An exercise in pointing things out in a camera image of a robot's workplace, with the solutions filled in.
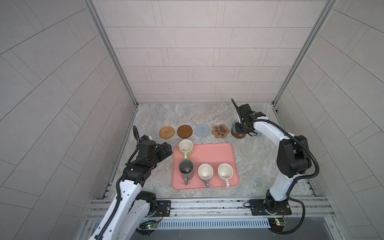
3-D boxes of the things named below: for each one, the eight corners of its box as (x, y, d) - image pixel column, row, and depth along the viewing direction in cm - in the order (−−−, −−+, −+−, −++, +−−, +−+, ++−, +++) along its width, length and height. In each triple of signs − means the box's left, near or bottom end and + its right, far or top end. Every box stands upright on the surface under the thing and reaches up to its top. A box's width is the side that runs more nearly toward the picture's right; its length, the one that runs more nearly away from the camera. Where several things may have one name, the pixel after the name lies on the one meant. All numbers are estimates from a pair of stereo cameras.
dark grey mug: (179, 186, 78) (177, 181, 71) (181, 166, 85) (179, 159, 78) (193, 186, 78) (192, 181, 71) (193, 166, 85) (193, 159, 78)
